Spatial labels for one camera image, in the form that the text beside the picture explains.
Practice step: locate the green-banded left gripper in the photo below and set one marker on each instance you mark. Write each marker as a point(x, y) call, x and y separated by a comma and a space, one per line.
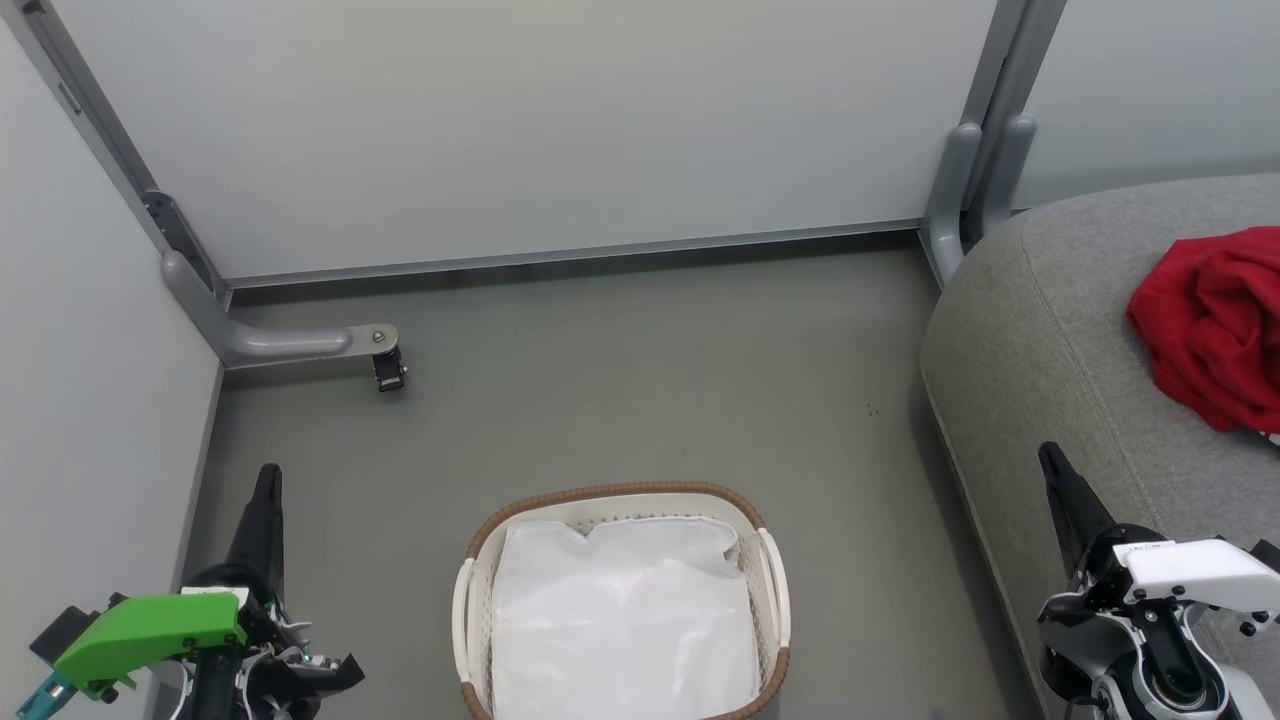
point(150, 630)

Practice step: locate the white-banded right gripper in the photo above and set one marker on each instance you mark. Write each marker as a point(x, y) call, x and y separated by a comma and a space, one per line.
point(1190, 570)

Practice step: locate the red garment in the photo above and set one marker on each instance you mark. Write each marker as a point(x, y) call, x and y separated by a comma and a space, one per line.
point(1210, 320)

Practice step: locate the white basket with brown rim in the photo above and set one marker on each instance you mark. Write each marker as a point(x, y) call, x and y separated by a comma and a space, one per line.
point(620, 492)

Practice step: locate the white cloth in basket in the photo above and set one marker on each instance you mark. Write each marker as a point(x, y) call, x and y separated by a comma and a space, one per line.
point(620, 620)

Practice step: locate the grey fabric sofa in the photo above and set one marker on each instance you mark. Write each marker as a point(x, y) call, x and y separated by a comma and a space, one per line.
point(1050, 330)

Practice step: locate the long grey partition foot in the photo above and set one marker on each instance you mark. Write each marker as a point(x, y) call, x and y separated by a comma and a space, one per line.
point(270, 345)

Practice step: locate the black caster wheel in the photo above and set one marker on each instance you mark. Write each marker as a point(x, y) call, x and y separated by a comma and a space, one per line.
point(389, 372)

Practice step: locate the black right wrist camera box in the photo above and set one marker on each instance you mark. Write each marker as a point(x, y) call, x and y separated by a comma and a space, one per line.
point(1268, 555)

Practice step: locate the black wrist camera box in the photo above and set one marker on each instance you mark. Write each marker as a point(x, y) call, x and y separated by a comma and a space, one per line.
point(1268, 555)
point(70, 625)

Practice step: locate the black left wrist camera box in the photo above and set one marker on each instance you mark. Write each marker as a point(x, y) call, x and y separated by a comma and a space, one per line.
point(70, 625)

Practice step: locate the teal left camera connector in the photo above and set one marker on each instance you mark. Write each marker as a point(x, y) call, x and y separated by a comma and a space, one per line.
point(40, 698)

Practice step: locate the dark metal partition bracket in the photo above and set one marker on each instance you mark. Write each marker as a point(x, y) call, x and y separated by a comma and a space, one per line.
point(180, 240)

